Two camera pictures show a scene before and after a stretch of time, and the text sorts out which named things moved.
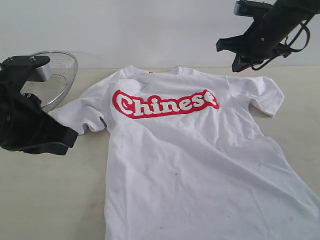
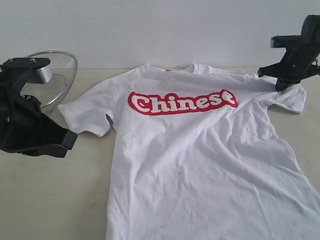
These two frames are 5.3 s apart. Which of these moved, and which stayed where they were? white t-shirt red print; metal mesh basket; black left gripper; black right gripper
Moved: black right gripper
Stayed: black left gripper; metal mesh basket; white t-shirt red print
